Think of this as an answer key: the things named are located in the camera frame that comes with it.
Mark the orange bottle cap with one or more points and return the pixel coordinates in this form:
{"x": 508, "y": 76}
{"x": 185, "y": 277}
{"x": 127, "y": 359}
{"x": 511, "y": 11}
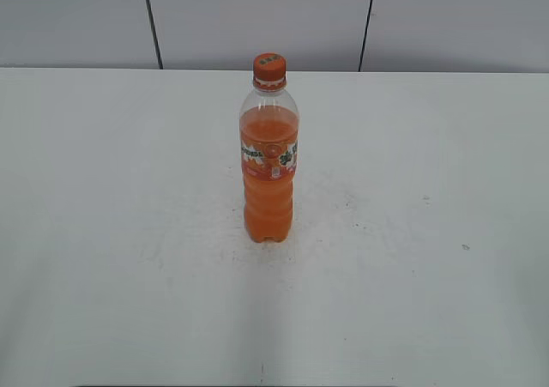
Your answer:
{"x": 269, "y": 67}

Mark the orange soda plastic bottle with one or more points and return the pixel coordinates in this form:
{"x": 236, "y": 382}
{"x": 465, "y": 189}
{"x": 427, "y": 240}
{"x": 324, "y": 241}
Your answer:
{"x": 269, "y": 130}

